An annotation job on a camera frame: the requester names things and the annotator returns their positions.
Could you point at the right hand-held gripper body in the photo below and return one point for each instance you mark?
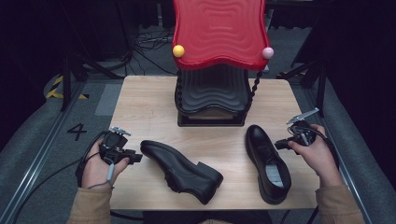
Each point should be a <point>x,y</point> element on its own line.
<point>302,130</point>

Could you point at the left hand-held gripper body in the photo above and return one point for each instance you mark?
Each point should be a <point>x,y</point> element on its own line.
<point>112,144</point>

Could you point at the black leather shoe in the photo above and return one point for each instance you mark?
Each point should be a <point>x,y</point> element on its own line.
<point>260,140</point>
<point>183,174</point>

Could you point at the person's left hand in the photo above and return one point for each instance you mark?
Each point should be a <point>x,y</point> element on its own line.
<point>96,171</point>

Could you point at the person's right hand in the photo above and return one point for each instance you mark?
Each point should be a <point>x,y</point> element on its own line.
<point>317,158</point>

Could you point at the black metal stand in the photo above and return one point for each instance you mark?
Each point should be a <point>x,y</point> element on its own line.
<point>320,84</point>
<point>66,81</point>

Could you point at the person's legs dark trousers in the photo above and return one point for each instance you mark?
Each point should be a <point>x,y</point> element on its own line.
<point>186,217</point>

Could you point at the red and black shoe rack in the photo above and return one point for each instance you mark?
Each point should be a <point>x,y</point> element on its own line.
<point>218,34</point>

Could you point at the aluminium floor rail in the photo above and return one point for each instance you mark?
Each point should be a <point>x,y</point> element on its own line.
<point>37,161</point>
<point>351,186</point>

